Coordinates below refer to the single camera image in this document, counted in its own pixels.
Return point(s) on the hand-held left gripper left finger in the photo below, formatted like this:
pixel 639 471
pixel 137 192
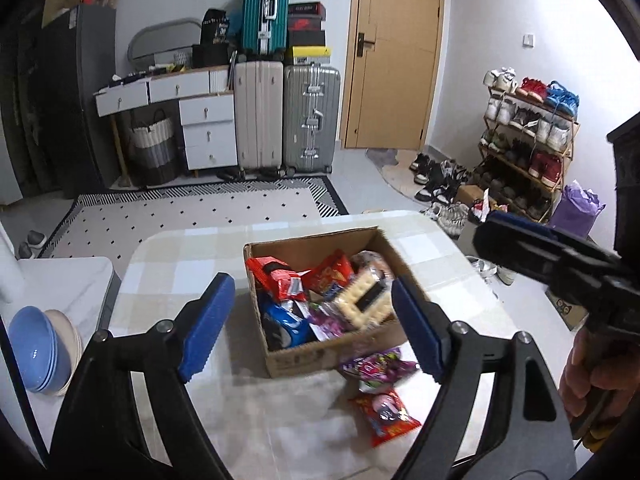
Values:
pixel 207 320

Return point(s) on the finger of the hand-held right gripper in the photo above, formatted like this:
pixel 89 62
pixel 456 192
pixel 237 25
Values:
pixel 510 252
pixel 520 225

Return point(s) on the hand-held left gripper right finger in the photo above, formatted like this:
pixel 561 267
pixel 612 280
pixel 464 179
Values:
pixel 417 330

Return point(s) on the purple-edged candy packet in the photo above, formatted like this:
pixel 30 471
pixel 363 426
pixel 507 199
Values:
pixel 375 367

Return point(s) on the white wafer packet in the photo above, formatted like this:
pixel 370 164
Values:
pixel 350 305

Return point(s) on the plain red snack packet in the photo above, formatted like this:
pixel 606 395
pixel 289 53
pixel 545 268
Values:
pixel 272 275

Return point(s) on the blue cookie packet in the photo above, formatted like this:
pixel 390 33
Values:
pixel 290 327

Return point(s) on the purple fruit snack packet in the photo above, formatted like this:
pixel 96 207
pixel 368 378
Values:
pixel 327 325

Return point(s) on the red cookie packet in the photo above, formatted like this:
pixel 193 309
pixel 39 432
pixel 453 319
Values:
pixel 385 417

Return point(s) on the red chips packet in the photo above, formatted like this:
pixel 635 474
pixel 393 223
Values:
pixel 330 272

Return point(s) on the person's right forearm yellow sleeve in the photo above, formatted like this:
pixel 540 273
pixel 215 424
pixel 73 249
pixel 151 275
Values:
pixel 597 440

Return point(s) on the person's right hand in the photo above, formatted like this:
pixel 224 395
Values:
pixel 575 370

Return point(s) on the white sneakers pair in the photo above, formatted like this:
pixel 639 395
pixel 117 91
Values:
pixel 492 270

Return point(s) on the cardboard with cat face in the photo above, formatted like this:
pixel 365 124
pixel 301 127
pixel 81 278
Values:
pixel 567 310

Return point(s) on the small brown cardboard box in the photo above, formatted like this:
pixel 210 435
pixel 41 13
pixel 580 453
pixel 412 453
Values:
pixel 472 195

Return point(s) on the purple gift bag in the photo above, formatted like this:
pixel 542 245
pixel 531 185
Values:
pixel 575 210

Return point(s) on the dark shoes pile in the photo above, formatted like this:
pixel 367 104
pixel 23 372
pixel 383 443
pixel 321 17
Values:
pixel 440 180

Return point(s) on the wooden shoe rack with shoes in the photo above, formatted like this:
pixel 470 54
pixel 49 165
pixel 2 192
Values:
pixel 535 130

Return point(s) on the black and white rug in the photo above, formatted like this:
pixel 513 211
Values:
pixel 200 210

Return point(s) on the grey door mat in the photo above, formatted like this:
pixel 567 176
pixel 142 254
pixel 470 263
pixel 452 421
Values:
pixel 395 170

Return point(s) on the beige bowl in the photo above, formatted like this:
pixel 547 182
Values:
pixel 67 340

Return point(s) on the blue bowl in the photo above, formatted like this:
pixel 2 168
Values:
pixel 35 350

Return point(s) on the woven laundry basket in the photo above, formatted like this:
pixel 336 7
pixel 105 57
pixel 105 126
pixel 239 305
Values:
pixel 150 150

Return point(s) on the grey slippers pair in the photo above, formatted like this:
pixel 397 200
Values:
pixel 31 242

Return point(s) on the white desk with drawers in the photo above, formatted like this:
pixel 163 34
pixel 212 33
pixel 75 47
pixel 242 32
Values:
pixel 207 125

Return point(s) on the wooden door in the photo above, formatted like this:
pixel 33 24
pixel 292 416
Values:
pixel 395 60

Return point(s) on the beige suitcase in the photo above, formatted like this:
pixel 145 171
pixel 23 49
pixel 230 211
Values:
pixel 260 115

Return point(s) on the silver suitcase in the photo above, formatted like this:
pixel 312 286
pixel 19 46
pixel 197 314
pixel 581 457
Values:
pixel 310 115

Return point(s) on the dark tall cabinet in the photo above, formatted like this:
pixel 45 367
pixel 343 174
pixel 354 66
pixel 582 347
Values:
pixel 75 100

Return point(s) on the yellow shoe box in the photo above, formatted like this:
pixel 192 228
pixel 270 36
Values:
pixel 307 55

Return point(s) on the dark shoe box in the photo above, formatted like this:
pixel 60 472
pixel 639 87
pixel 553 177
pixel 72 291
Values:
pixel 306 37

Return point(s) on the black printed bag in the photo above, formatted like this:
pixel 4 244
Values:
pixel 216 27

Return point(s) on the red and black shoe box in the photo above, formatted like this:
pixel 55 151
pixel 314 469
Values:
pixel 306 23

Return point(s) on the teal suitcase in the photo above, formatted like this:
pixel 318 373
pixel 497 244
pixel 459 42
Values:
pixel 267 10

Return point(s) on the white light switch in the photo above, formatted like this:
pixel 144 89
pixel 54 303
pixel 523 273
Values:
pixel 528 40

